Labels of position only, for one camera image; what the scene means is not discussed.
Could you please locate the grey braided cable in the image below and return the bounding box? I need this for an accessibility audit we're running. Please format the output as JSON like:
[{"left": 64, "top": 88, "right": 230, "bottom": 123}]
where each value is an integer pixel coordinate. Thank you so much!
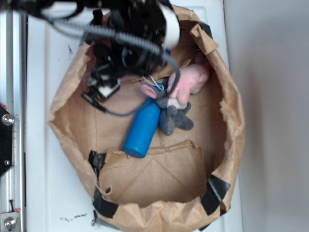
[{"left": 82, "top": 25, "right": 182, "bottom": 118}]

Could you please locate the aluminium rail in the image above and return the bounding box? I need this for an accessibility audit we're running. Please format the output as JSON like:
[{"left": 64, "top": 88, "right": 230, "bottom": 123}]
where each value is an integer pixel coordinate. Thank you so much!
[{"left": 0, "top": 12, "right": 28, "bottom": 232}]

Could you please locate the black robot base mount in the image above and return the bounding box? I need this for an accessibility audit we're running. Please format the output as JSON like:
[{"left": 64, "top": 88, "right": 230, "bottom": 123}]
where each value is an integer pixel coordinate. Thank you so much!
[{"left": 0, "top": 102, "right": 14, "bottom": 177}]

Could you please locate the pink plush toy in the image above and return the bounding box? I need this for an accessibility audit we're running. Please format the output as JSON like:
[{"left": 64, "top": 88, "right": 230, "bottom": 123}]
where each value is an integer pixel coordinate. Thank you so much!
[{"left": 167, "top": 62, "right": 211, "bottom": 105}]

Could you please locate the blue plastic bottle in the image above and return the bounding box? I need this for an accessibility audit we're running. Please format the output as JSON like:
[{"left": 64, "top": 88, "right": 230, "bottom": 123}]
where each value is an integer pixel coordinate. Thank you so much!
[{"left": 123, "top": 98, "right": 161, "bottom": 159}]

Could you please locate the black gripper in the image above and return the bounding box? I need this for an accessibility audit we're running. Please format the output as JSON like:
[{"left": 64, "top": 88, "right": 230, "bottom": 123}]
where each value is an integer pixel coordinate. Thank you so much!
[{"left": 82, "top": 42, "right": 125, "bottom": 106}]

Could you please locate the brown paper bag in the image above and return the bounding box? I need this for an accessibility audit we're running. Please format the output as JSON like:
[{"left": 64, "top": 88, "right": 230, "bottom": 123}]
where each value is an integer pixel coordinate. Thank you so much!
[{"left": 48, "top": 6, "right": 245, "bottom": 232}]

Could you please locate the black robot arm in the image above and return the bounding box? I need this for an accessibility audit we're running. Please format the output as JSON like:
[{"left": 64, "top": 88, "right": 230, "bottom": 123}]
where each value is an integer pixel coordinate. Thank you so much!
[{"left": 0, "top": 0, "right": 180, "bottom": 111}]

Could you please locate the grey plush mouse toy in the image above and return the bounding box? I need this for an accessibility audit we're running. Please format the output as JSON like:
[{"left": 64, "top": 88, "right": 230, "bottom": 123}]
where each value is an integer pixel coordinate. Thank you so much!
[{"left": 140, "top": 83, "right": 194, "bottom": 136}]

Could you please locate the metal rail bracket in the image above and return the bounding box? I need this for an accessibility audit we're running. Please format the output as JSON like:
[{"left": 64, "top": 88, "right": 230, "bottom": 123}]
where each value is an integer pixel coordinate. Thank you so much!
[{"left": 0, "top": 212, "right": 21, "bottom": 232}]

